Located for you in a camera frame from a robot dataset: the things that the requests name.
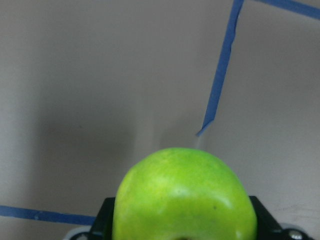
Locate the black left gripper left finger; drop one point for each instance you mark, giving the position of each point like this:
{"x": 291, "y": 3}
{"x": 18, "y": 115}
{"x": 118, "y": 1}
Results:
{"x": 103, "y": 223}

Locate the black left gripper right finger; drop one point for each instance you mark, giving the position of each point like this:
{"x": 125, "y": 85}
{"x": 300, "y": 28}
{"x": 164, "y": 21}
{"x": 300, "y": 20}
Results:
{"x": 267, "y": 226}

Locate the green apple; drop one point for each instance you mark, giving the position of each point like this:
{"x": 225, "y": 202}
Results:
{"x": 182, "y": 194}

